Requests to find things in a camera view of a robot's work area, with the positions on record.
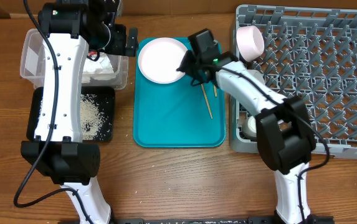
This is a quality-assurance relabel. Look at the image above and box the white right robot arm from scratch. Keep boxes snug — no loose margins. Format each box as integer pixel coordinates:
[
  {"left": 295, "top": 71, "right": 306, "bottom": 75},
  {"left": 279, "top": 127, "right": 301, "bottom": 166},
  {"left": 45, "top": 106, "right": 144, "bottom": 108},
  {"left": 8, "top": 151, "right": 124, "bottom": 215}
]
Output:
[{"left": 178, "top": 50, "right": 321, "bottom": 223}]

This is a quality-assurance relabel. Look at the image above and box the small grey rice bowl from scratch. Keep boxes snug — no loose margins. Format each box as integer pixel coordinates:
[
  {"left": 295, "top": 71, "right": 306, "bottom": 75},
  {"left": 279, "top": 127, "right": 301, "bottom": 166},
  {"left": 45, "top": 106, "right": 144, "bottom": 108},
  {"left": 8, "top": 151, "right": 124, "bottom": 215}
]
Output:
[{"left": 248, "top": 70, "right": 265, "bottom": 85}]

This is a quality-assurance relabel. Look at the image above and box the clear plastic bin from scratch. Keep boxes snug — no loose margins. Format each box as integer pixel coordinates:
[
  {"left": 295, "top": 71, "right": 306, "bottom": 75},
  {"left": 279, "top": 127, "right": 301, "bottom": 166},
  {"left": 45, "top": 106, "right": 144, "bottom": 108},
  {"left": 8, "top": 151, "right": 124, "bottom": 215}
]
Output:
[{"left": 20, "top": 29, "right": 128, "bottom": 90}]

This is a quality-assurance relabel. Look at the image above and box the wooden chopstick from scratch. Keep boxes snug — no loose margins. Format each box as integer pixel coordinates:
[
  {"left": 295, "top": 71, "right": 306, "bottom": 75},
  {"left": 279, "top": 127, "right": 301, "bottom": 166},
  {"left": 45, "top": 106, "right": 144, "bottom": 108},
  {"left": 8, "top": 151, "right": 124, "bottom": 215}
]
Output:
[
  {"left": 201, "top": 84, "right": 213, "bottom": 119},
  {"left": 213, "top": 85, "right": 217, "bottom": 98}
]

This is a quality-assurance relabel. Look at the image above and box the red snack wrapper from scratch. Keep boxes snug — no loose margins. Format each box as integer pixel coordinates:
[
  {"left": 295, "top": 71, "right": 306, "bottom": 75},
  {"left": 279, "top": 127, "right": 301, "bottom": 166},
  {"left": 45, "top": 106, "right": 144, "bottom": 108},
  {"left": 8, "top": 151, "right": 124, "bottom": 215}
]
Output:
[{"left": 87, "top": 52, "right": 100, "bottom": 62}]

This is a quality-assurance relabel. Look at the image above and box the pile of rice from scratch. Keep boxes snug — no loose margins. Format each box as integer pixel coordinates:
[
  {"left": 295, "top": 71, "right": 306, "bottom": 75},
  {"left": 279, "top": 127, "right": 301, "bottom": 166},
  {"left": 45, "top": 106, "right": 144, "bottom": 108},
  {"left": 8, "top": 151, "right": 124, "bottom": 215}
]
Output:
[{"left": 80, "top": 94, "right": 107, "bottom": 141}]

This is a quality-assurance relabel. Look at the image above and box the white bowl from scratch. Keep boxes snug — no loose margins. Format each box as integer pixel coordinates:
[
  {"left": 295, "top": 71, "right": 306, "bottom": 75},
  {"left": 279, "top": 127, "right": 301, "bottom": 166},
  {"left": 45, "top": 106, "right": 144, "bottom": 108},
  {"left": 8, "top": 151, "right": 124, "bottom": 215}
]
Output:
[{"left": 236, "top": 26, "right": 264, "bottom": 62}]

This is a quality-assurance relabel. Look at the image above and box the white paper cup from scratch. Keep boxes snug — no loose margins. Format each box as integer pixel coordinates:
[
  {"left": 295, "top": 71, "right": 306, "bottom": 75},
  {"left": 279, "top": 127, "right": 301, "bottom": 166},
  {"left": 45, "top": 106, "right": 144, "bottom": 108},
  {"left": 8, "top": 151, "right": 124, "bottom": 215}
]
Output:
[{"left": 242, "top": 116, "right": 257, "bottom": 141}]

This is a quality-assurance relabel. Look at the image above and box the large white plate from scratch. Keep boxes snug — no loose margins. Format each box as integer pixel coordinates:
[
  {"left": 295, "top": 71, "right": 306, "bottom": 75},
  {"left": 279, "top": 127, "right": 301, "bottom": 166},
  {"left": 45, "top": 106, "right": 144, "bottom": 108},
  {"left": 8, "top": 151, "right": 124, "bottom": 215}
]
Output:
[{"left": 137, "top": 37, "right": 188, "bottom": 84}]

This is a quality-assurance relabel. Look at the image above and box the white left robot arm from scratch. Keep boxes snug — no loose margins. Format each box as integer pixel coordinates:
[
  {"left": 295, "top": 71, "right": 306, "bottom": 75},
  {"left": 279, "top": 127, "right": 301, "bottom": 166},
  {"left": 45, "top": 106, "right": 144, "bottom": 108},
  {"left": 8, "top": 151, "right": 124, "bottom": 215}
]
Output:
[{"left": 21, "top": 0, "right": 138, "bottom": 223}]

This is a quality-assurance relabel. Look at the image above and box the teal serving tray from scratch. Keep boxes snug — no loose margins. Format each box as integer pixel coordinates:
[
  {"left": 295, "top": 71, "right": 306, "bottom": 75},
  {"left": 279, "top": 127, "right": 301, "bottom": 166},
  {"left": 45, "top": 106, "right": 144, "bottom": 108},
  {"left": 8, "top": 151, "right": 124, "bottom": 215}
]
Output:
[{"left": 133, "top": 37, "right": 227, "bottom": 149}]

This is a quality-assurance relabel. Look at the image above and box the white napkin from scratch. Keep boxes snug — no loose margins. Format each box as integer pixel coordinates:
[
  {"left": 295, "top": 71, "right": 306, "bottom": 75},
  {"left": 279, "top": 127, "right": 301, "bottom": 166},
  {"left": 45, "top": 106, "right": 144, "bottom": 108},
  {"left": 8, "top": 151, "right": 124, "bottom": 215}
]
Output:
[{"left": 82, "top": 52, "right": 116, "bottom": 83}]

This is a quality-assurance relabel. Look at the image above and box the black tray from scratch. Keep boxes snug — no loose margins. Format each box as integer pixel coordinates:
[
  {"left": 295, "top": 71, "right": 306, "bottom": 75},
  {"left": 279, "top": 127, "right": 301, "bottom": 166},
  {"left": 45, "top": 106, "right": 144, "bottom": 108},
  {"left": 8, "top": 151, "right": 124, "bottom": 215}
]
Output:
[{"left": 26, "top": 86, "right": 115, "bottom": 142}]

